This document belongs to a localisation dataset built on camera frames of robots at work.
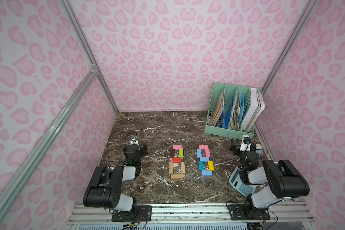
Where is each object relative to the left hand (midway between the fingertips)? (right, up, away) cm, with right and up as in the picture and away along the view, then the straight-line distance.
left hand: (135, 142), depth 93 cm
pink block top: (+44, -4, +5) cm, 45 cm away
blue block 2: (+44, -11, 0) cm, 46 cm away
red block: (+26, -11, 0) cm, 29 cm away
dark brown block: (+23, -7, +2) cm, 25 cm away
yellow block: (+47, -14, -4) cm, 50 cm away
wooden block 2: (+30, -15, -4) cm, 34 cm away
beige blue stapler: (+81, -3, +3) cm, 81 cm away
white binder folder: (+74, +20, -2) cm, 77 cm away
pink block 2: (+47, -7, +3) cm, 47 cm away
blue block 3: (+45, -18, -7) cm, 48 cm away
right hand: (+66, +3, -4) cm, 66 cm away
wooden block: (+23, -15, -4) cm, 28 cm away
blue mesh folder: (+66, +17, +22) cm, 71 cm away
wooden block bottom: (+27, -20, -7) cm, 34 cm away
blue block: (+41, -7, +2) cm, 42 cm away
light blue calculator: (+60, -21, -11) cm, 65 cm away
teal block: (+42, -14, -5) cm, 44 cm away
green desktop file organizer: (+62, +20, -2) cm, 66 cm away
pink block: (+27, -4, +6) cm, 28 cm away
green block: (+29, -8, +2) cm, 30 cm away
